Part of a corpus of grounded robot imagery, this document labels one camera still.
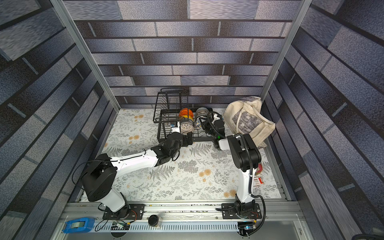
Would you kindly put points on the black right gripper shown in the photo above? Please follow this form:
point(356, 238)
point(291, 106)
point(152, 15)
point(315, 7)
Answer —
point(208, 121)

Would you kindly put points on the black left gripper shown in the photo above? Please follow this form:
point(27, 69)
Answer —
point(184, 139)

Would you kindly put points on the black speckled ceramic bowl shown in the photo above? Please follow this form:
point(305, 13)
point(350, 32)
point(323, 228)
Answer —
point(202, 112)

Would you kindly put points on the white lattice pattern bowl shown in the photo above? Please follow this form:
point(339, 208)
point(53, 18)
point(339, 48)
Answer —
point(187, 127)

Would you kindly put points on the orange plastic bowl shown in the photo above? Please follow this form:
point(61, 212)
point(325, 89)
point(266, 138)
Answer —
point(186, 113)

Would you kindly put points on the black wire dish rack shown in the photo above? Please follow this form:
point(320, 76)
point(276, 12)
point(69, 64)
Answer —
point(173, 113)

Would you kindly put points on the dark grey-blue ceramic bowl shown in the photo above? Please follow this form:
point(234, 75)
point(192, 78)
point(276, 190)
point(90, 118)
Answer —
point(201, 117)

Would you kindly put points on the blue yellow patterned bowl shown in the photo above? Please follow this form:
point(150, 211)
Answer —
point(199, 124)

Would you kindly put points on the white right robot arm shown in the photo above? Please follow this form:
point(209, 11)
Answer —
point(246, 158)

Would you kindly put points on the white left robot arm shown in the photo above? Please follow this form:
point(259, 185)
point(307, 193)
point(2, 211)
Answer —
point(99, 176)

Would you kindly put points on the beige canvas tote bag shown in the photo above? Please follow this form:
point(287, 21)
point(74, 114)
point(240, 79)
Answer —
point(244, 117)

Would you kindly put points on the floral patterned table mat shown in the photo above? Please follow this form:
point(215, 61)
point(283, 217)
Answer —
point(200, 171)

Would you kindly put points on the red gold round tin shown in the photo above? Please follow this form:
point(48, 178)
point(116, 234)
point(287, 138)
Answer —
point(259, 169)

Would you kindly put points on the small red white box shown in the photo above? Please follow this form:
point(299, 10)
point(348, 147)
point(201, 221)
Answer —
point(258, 181)

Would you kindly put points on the black round knob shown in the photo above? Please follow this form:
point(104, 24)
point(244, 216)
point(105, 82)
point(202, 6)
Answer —
point(154, 221)

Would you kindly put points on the green circuit board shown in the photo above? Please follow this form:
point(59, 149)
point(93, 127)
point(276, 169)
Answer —
point(246, 226)

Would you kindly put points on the blue tape dispenser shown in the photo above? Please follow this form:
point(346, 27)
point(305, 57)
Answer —
point(81, 225)

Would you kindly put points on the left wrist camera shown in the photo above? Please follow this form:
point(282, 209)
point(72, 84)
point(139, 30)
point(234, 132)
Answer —
point(175, 127)

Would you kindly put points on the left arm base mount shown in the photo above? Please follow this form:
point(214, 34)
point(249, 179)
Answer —
point(127, 212)

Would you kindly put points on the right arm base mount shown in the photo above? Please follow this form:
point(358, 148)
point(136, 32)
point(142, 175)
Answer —
point(244, 211)

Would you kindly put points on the white slotted cable duct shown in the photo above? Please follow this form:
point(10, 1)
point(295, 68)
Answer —
point(170, 227)

